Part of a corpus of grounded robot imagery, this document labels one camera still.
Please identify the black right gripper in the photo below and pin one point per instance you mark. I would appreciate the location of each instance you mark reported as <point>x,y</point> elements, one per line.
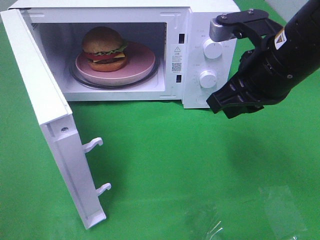
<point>262,79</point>

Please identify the round microwave door button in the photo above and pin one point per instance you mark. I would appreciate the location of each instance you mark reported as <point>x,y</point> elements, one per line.
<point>202,99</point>

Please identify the white microwave knob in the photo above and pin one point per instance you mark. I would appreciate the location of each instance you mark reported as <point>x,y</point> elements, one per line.
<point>208,79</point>
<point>212,49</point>

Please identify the pink round plate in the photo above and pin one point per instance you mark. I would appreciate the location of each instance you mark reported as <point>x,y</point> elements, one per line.
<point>140,63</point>

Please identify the burger with lettuce and tomato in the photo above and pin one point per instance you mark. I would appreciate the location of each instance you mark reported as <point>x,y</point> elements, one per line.
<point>104,49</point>

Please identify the white microwave door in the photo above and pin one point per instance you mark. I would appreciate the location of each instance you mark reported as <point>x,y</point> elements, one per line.
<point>55,119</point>

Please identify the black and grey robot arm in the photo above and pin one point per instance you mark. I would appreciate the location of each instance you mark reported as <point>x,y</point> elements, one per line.
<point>283,56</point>

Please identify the clear tape patch right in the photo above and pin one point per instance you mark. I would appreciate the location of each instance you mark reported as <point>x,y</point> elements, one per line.
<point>284,217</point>

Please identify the white microwave oven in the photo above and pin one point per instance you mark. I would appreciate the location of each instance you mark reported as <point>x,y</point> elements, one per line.
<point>170,54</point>

